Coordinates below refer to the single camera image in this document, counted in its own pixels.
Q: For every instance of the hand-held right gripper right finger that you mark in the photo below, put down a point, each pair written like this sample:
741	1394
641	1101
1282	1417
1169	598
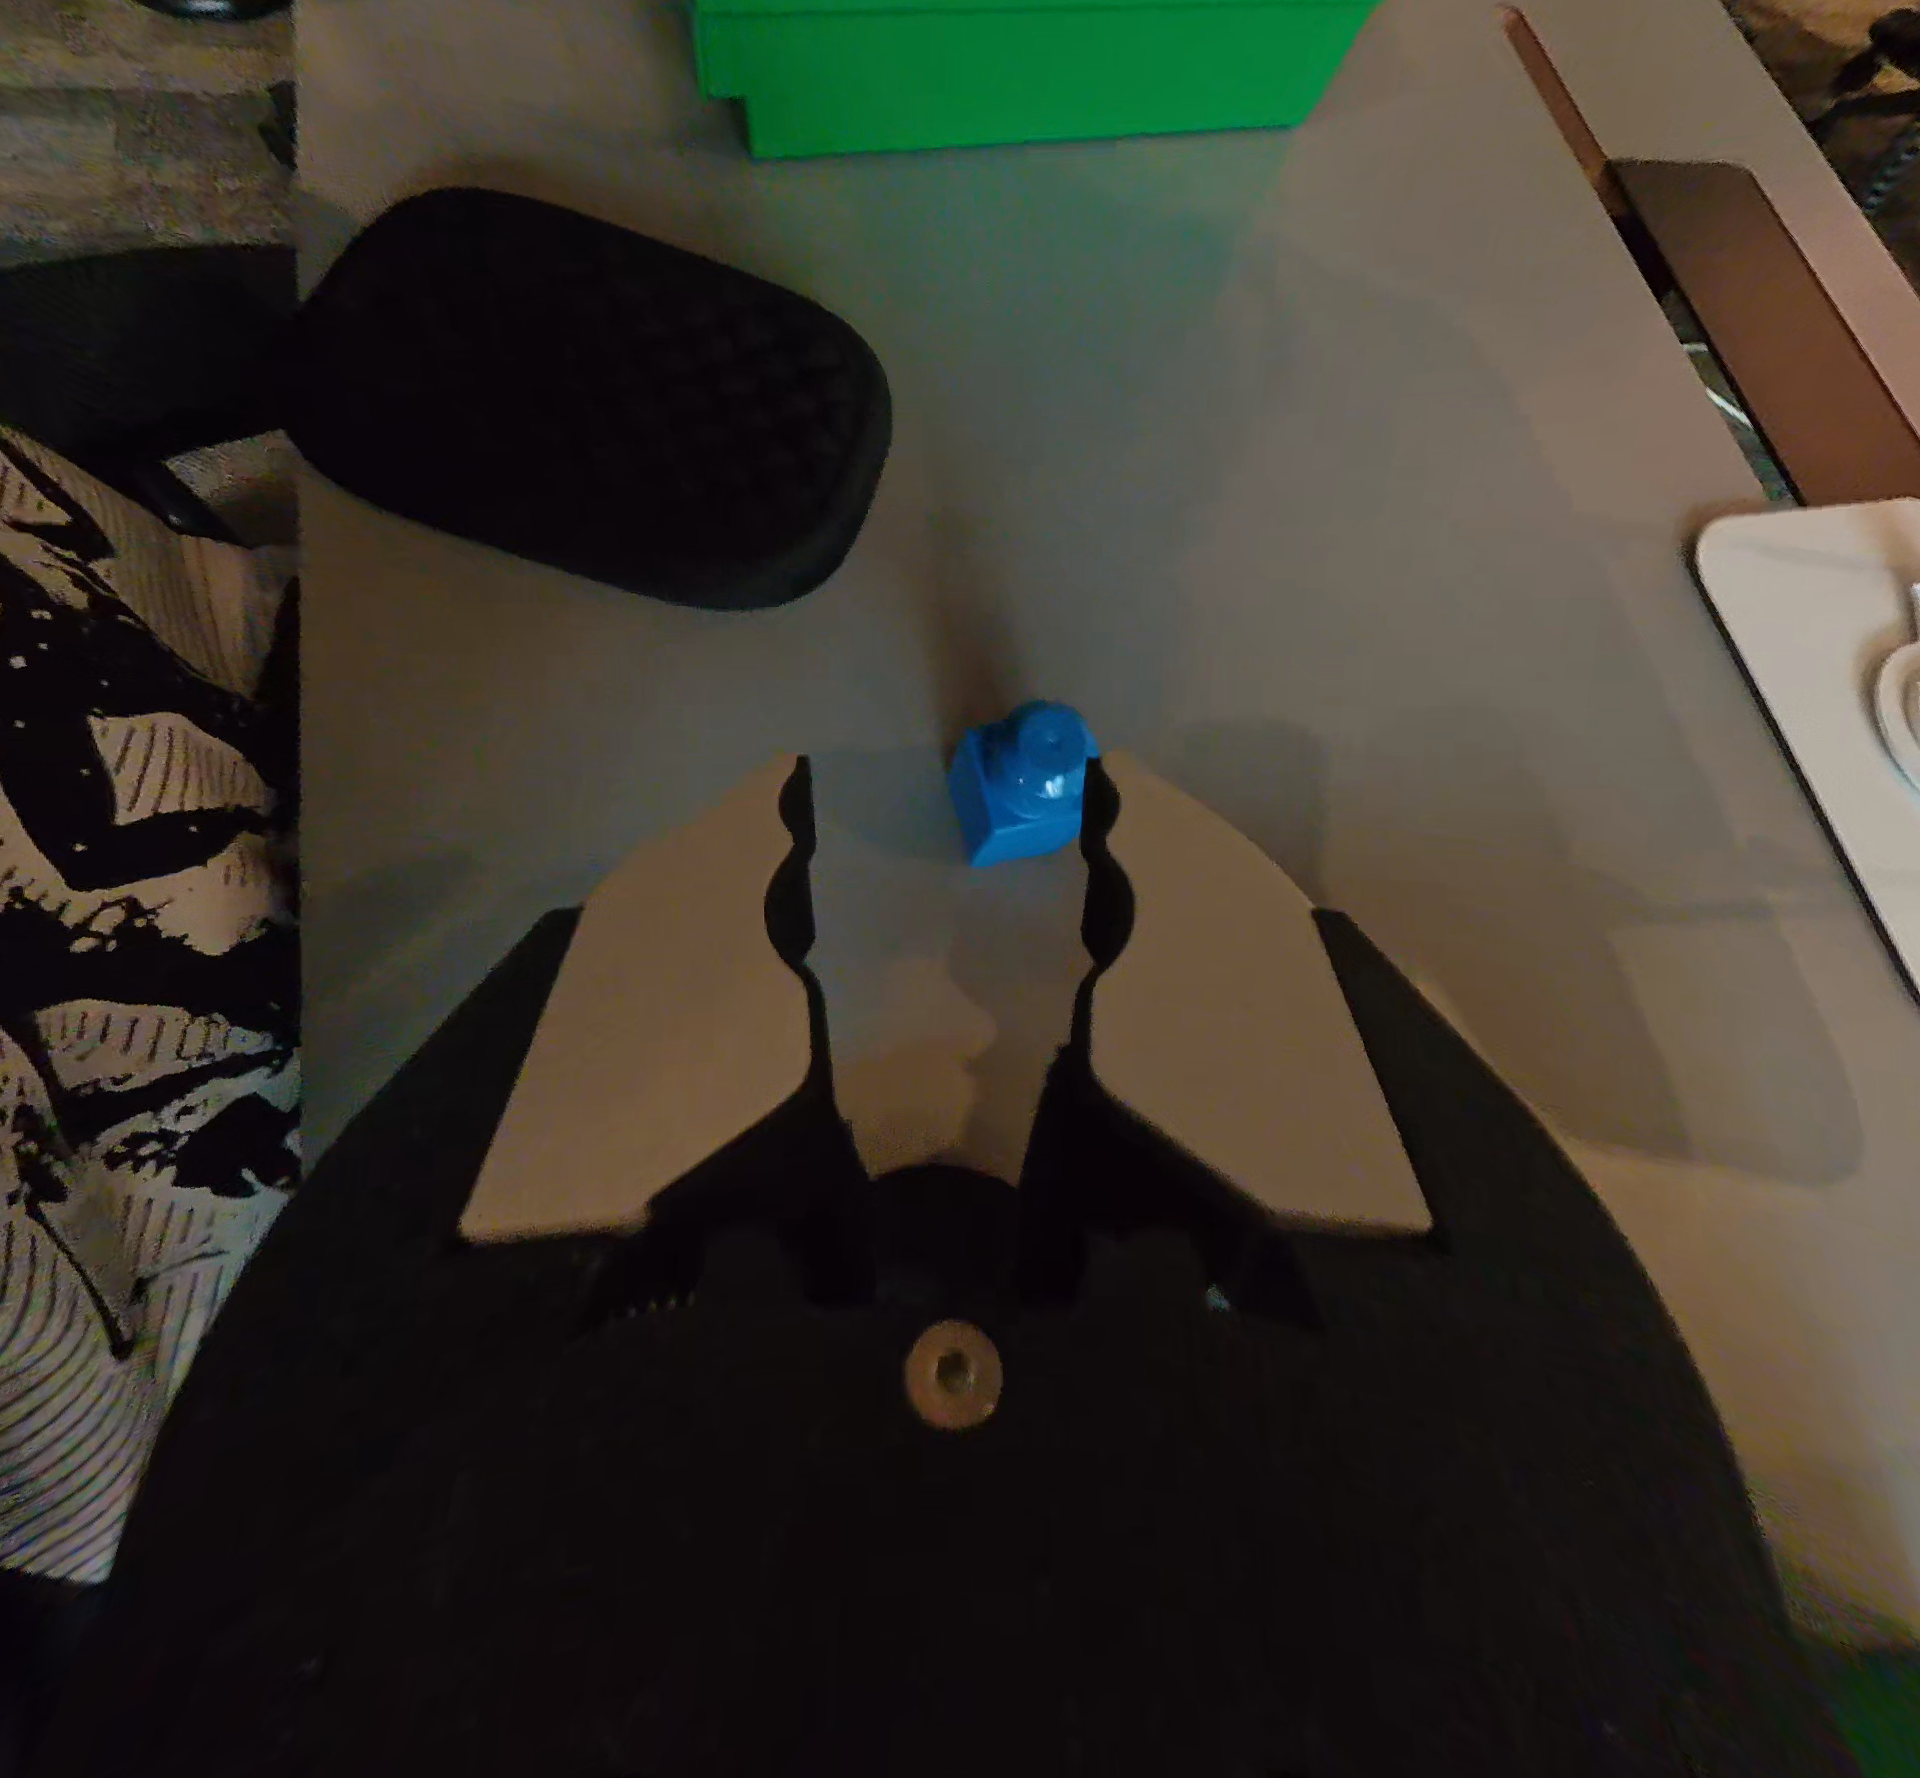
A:
1244	1043

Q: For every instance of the black white patterned clothing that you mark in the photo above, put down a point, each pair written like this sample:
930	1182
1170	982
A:
149	1058

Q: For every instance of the blue toy block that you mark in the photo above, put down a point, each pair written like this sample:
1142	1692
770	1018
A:
999	827

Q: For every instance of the green plastic bin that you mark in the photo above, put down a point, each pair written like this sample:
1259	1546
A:
1050	37

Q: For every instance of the white poster stand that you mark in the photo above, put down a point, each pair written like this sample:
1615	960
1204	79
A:
1800	638

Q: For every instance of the black mesh pad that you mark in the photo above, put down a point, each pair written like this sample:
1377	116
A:
600	397

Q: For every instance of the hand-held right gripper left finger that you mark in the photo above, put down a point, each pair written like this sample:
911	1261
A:
660	1029

